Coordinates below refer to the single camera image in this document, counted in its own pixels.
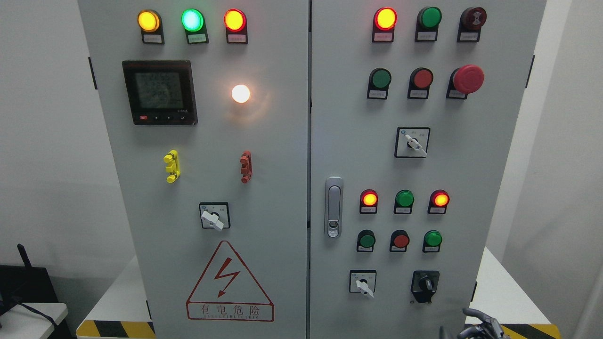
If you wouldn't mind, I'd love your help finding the green push button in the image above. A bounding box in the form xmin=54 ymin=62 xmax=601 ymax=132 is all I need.
xmin=367 ymin=67 xmax=391 ymax=99
xmin=356 ymin=229 xmax=375 ymax=252
xmin=422 ymin=230 xmax=443 ymax=253

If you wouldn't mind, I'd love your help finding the dark red buzzer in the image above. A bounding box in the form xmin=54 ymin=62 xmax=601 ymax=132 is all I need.
xmin=457 ymin=7 xmax=487 ymax=42

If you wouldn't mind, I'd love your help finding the red lit indicator top right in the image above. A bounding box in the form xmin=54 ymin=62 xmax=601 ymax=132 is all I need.
xmin=371 ymin=7 xmax=398 ymax=43

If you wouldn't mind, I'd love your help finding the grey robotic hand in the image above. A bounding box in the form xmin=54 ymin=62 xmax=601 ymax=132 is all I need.
xmin=456 ymin=307 xmax=511 ymax=339

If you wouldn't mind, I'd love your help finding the black digital power meter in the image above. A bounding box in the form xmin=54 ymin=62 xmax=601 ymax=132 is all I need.
xmin=122 ymin=60 xmax=198 ymax=125

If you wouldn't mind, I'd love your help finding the white selector switch left door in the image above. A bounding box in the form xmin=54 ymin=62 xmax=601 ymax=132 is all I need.
xmin=199 ymin=202 xmax=230 ymax=231

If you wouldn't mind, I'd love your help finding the black device with antenna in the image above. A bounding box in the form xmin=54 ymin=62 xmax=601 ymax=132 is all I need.
xmin=0 ymin=244 xmax=73 ymax=339

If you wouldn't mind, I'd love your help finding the grey right cabinet door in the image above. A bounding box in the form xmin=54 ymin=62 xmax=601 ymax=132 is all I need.
xmin=309 ymin=0 xmax=546 ymax=339

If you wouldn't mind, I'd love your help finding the green lit indicator light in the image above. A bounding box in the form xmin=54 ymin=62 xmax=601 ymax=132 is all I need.
xmin=181 ymin=8 xmax=209 ymax=44

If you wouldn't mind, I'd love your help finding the red lit indicator light left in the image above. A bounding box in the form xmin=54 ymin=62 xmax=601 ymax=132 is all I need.
xmin=224 ymin=8 xmax=248 ymax=44

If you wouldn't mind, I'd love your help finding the black cable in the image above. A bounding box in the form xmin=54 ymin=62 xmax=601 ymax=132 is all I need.
xmin=0 ymin=301 xmax=59 ymax=330

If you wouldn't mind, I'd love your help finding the yellow indicator light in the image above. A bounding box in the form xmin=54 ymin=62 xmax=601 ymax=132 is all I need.
xmin=137 ymin=9 xmax=164 ymax=45

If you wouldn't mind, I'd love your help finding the white platform with hazard stripes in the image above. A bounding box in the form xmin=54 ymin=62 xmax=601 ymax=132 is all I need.
xmin=77 ymin=249 xmax=561 ymax=339

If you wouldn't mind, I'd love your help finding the red indicator middle right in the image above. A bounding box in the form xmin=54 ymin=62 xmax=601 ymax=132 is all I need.
xmin=428 ymin=189 xmax=450 ymax=214

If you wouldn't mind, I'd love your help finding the red high voltage warning sticker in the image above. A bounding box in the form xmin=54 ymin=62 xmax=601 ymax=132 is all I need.
xmin=187 ymin=241 xmax=274 ymax=322

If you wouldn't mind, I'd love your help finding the red push button upper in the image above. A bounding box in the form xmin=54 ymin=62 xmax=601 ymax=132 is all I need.
xmin=407 ymin=67 xmax=433 ymax=99

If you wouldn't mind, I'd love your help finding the red terminal connector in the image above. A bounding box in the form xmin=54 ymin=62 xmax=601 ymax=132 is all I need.
xmin=240 ymin=150 xmax=253 ymax=183

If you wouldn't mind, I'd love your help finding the green indicator middle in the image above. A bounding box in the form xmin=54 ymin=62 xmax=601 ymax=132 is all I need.
xmin=393 ymin=189 xmax=415 ymax=215

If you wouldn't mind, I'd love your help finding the white selector switch upper right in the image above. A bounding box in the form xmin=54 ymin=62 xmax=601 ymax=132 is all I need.
xmin=394 ymin=127 xmax=431 ymax=158

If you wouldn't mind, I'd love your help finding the red push button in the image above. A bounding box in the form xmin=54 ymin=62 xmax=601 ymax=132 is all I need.
xmin=407 ymin=67 xmax=433 ymax=99
xmin=389 ymin=230 xmax=410 ymax=252

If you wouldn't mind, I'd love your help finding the yellow terminal connector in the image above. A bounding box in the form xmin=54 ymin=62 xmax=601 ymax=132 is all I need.
xmin=163 ymin=149 xmax=180 ymax=183

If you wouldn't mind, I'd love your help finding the green push button lower left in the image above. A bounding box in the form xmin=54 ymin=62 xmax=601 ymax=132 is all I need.
xmin=356 ymin=229 xmax=375 ymax=252

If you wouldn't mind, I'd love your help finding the grey cabinet door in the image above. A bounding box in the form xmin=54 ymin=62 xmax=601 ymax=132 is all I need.
xmin=78 ymin=0 xmax=310 ymax=339
xmin=309 ymin=0 xmax=546 ymax=339

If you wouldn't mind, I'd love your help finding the white selector switch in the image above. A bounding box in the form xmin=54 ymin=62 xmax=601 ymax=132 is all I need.
xmin=394 ymin=127 xmax=431 ymax=158
xmin=349 ymin=270 xmax=377 ymax=298

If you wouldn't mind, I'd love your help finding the red emergency stop button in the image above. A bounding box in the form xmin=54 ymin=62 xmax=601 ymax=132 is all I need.
xmin=446 ymin=64 xmax=485 ymax=99

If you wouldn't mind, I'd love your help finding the white side table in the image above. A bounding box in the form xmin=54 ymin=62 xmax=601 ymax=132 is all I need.
xmin=0 ymin=303 xmax=68 ymax=339

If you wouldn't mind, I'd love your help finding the silver door lock handle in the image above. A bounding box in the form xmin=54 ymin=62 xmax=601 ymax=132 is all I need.
xmin=325 ymin=177 xmax=344 ymax=238

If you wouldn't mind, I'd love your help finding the white selector switch lower right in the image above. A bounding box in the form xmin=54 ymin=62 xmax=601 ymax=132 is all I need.
xmin=349 ymin=270 xmax=377 ymax=298

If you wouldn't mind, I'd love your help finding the red indicator middle left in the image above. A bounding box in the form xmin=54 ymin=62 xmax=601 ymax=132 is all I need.
xmin=359 ymin=189 xmax=378 ymax=214

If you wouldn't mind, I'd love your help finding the grey left cabinet door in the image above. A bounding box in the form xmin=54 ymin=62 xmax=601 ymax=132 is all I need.
xmin=78 ymin=0 xmax=310 ymax=339

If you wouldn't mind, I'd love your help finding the green push button upper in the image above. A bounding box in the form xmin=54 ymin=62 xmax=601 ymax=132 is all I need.
xmin=367 ymin=67 xmax=391 ymax=99

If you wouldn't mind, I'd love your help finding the green indicator top right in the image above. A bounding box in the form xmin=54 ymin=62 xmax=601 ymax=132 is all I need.
xmin=414 ymin=6 xmax=443 ymax=41

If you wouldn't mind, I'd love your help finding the black rotary knob switch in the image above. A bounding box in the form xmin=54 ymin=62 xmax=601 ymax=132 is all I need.
xmin=410 ymin=270 xmax=440 ymax=303

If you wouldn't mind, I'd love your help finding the white lit indicator lamp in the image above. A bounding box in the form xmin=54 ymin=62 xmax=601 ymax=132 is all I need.
xmin=231 ymin=84 xmax=251 ymax=104

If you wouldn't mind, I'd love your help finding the red push button lower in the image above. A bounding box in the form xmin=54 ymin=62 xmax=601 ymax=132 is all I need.
xmin=389 ymin=230 xmax=410 ymax=252

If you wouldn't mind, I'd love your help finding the green push button lower right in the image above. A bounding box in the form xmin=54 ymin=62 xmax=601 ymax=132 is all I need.
xmin=422 ymin=230 xmax=443 ymax=253

